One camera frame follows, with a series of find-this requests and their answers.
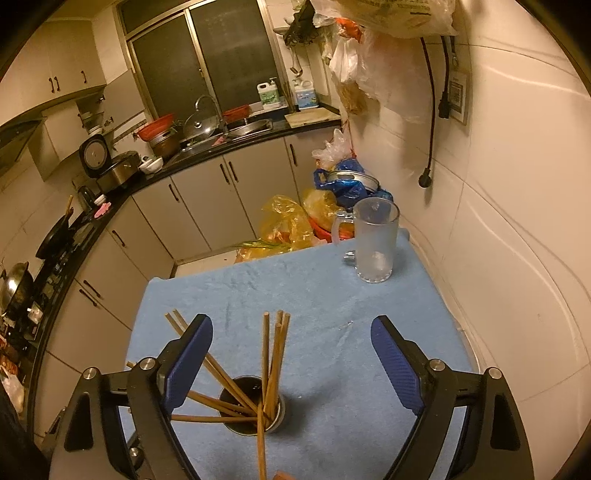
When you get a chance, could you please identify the red plastic basin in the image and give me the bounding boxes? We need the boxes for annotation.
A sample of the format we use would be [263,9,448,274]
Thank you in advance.
[309,217,336,244]

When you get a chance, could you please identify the white lower cabinets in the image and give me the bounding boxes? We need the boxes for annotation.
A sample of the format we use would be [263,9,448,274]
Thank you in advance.
[34,124,346,444]

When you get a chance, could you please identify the white cabinets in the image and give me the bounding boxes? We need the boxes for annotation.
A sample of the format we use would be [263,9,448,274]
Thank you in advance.
[0,18,109,126]
[34,124,346,444]

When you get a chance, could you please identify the white hanging plastic bag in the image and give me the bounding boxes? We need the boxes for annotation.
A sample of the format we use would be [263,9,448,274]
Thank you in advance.
[329,32,370,84]

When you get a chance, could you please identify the wall plaque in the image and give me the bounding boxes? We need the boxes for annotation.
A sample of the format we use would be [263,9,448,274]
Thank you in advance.
[447,69,470,125]

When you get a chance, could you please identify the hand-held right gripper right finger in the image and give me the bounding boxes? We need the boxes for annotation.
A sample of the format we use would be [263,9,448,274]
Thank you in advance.
[370,316,536,480]

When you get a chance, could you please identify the kitchen window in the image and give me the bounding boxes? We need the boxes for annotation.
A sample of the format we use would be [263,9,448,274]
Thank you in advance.
[117,0,287,126]

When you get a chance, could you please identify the wooden cutting board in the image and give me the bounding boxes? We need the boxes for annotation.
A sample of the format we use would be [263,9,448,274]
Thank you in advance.
[284,108,341,128]

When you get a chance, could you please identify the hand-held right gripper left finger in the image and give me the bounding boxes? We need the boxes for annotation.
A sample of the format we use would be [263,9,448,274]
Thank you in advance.
[48,314,214,480]

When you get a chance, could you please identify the steel pot lid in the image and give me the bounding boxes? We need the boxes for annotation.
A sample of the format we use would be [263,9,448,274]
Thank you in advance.
[325,170,380,190]

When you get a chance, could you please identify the steel wok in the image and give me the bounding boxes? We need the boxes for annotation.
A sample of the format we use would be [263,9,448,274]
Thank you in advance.
[0,262,36,319]

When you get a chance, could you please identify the wall dish rack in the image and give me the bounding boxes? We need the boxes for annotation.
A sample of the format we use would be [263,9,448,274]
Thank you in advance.
[76,95,116,136]

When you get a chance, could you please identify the black kitchen countertop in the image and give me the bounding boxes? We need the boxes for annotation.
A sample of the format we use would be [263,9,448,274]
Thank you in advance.
[18,113,343,439]

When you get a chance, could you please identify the dark perforated utensil holder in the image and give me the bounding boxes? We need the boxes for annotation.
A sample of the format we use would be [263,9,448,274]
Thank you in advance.
[217,375,288,435]

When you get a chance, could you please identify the black frying pan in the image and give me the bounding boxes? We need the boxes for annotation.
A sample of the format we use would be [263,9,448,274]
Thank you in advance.
[34,196,77,260]

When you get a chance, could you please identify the yellow plastic bag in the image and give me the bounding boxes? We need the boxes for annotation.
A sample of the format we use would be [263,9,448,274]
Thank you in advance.
[302,188,343,232]
[261,195,315,252]

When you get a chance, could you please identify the gas stove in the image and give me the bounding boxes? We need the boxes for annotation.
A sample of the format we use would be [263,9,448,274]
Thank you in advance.
[28,222,100,333]

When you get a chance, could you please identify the blue towel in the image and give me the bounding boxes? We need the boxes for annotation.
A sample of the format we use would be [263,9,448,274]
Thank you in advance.
[119,228,474,480]

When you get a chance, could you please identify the hanging utensil rack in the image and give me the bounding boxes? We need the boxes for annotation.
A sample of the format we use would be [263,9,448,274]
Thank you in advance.
[277,0,325,47]

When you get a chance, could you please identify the large red basin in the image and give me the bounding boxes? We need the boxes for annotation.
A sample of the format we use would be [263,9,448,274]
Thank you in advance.
[137,115,177,142]

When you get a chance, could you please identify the short black power cable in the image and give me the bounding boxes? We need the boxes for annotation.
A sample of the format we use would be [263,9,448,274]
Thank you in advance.
[438,34,456,120]

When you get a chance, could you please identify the large hanging plastic bag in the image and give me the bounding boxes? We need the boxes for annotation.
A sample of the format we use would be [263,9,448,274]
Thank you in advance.
[314,0,458,38]

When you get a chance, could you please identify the clear hanging plastic bag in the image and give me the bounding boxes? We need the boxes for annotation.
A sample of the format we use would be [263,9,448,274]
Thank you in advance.
[355,28,431,123]

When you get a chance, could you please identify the steel sink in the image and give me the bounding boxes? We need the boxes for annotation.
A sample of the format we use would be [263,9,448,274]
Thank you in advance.
[226,119,274,138]

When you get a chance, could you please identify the white upper cabinets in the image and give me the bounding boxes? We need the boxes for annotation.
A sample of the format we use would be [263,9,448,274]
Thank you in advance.
[0,18,109,126]

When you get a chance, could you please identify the blue label detergent bottle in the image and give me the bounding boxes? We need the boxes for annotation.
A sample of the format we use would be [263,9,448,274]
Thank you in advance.
[293,78,320,110]

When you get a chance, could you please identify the blue plastic bag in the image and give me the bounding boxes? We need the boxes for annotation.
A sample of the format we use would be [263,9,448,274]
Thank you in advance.
[314,159,394,209]

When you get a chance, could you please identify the long black power cable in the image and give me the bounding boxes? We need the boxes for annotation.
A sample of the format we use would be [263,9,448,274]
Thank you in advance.
[418,37,438,190]

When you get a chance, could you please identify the metal pot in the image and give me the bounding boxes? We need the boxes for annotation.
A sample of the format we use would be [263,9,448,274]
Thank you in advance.
[148,132,181,160]

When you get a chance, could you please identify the chrome faucet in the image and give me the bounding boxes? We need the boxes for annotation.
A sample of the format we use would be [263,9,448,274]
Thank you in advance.
[194,95,228,134]

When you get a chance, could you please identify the range hood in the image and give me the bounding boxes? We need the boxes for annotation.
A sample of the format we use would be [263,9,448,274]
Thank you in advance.
[0,117,48,177]

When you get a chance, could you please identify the rice cooker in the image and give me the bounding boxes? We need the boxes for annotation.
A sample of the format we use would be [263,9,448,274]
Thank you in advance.
[78,135,141,193]

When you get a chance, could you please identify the green onion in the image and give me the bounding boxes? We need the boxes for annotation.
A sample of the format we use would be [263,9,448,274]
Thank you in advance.
[235,239,293,253]

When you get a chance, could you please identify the frosted glass mug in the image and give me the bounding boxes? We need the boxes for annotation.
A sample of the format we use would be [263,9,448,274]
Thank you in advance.
[331,198,400,284]

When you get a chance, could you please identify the green label detergent bottle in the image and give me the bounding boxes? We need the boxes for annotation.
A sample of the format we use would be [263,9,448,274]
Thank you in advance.
[256,78,283,110]

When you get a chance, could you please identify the white crumpled plastic bag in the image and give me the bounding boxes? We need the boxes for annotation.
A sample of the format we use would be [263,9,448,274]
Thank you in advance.
[311,128,356,163]

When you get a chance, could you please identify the glass pot lid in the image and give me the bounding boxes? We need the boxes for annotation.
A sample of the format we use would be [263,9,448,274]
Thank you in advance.
[183,111,221,141]

